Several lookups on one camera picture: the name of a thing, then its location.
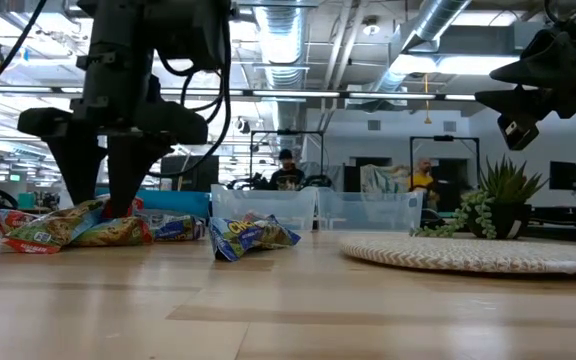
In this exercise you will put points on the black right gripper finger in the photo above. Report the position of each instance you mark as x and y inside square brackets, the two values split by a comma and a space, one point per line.
[553, 61]
[518, 101]

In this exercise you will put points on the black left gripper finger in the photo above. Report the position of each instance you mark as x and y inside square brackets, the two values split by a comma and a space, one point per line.
[80, 165]
[128, 170]

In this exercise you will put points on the green red granola bar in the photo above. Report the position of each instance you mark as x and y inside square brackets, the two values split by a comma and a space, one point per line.
[53, 227]
[113, 232]

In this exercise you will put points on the red white granola bar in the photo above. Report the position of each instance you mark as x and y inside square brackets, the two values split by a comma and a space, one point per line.
[10, 219]

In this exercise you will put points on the blue green Chewy granola bar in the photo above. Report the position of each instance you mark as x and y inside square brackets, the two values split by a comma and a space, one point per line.
[243, 237]

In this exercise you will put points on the black background robot arm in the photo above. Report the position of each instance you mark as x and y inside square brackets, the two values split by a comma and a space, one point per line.
[318, 181]
[250, 182]

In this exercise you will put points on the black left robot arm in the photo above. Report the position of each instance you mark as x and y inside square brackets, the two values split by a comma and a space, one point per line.
[118, 25]

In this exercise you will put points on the dark blue granola bar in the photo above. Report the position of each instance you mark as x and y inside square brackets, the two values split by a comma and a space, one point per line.
[173, 227]

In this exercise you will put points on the teal plastic bin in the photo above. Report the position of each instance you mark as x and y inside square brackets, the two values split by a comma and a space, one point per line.
[188, 202]

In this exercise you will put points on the large black monitor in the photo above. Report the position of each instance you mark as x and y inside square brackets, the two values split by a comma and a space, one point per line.
[200, 175]

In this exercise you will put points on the small black monitor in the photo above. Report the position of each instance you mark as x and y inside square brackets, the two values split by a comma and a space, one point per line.
[564, 175]

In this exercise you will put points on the green plant in black pot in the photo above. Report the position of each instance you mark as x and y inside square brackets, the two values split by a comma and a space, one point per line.
[505, 190]

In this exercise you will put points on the person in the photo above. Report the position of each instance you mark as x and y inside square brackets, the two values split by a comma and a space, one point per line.
[285, 177]
[422, 182]

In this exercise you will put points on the pale draped cloth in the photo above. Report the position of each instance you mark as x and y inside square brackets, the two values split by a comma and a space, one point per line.
[383, 179]

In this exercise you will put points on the round woven beige placemat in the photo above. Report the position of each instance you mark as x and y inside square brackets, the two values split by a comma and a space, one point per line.
[468, 255]

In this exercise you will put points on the clear plastic bin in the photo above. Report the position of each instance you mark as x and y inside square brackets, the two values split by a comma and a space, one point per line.
[368, 210]
[288, 205]

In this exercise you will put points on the long LED light bar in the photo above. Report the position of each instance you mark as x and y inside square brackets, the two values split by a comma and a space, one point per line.
[293, 93]

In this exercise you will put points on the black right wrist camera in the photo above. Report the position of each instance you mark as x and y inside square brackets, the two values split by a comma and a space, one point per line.
[518, 132]

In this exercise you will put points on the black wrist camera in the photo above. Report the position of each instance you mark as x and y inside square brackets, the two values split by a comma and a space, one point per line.
[518, 132]
[193, 35]

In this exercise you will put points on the black rig frame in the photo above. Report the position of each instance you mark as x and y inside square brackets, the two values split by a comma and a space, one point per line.
[443, 138]
[288, 132]

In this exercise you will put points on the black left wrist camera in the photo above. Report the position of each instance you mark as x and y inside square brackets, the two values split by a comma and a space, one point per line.
[193, 35]

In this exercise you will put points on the silver ventilation duct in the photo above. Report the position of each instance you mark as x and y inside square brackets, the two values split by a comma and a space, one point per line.
[438, 15]
[282, 35]

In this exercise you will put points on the black aluminium table frame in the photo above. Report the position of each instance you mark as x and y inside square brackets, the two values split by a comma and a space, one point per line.
[568, 234]

